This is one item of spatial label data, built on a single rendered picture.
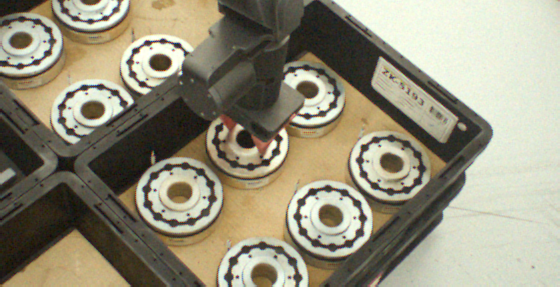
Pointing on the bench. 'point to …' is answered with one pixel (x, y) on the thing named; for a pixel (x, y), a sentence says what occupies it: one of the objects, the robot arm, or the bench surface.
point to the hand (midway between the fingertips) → (248, 135)
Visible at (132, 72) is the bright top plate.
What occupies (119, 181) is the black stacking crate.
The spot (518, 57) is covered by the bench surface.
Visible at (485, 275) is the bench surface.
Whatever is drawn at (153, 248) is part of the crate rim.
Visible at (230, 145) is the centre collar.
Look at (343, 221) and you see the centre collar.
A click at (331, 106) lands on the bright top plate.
